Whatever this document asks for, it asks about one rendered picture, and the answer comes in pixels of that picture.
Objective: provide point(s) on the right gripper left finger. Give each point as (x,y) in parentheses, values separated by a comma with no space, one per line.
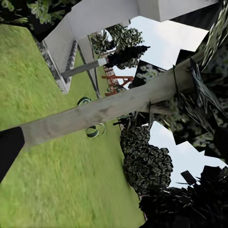
(11,143)

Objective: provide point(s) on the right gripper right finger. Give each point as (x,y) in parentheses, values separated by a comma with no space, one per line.
(220,141)

